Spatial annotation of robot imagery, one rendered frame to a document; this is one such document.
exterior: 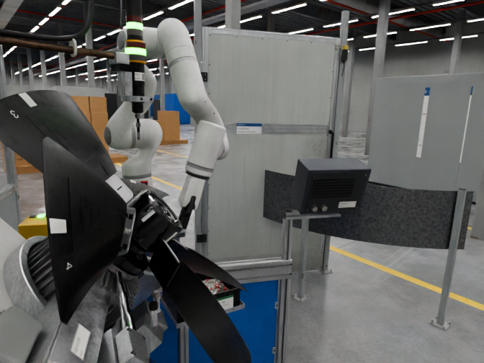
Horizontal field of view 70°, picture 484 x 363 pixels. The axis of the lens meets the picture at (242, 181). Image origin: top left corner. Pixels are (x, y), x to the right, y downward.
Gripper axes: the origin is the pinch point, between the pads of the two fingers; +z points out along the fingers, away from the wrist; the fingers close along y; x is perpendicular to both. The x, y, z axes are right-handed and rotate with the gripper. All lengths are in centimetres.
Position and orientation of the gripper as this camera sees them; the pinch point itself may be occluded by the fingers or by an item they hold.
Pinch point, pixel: (182, 221)
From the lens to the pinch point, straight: 109.1
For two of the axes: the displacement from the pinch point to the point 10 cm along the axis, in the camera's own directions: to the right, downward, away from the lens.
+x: 9.2, 2.6, 3.0
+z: -3.1, 9.4, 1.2
